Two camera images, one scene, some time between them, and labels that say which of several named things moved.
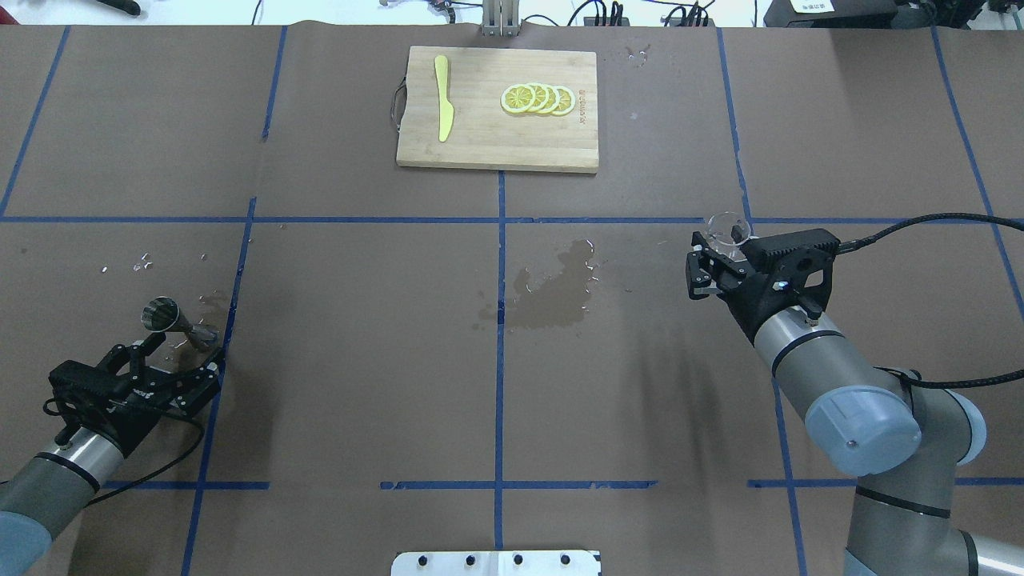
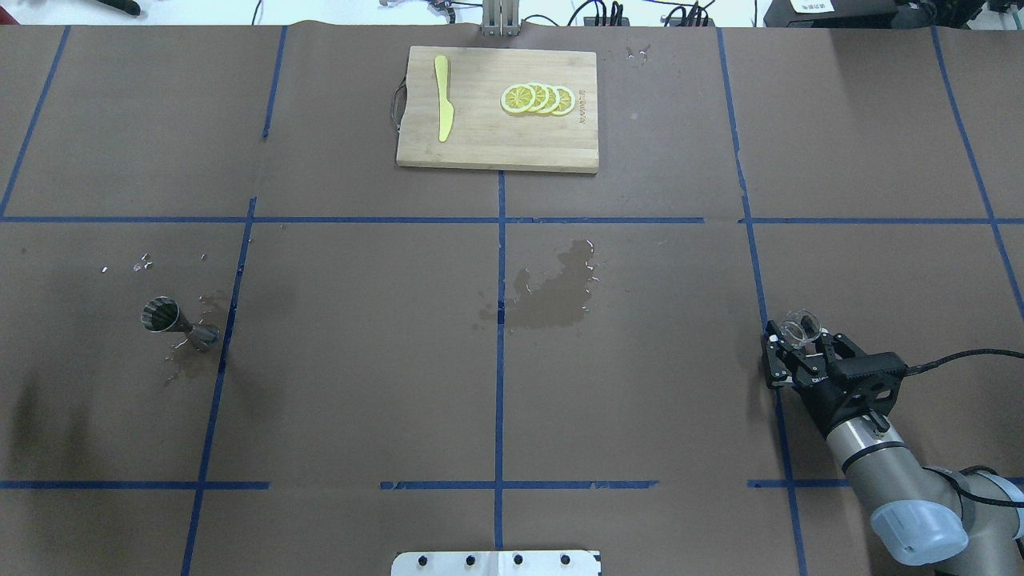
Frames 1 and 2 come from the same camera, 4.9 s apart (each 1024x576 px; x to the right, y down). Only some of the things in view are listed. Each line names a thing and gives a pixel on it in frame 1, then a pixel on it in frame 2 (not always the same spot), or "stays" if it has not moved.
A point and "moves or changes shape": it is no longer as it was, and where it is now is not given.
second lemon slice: [542, 97] stays
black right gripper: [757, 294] -> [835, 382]
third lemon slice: [553, 100] stays
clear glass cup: [727, 232] moves or changes shape
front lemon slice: [518, 99] stays
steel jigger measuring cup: [162, 314] stays
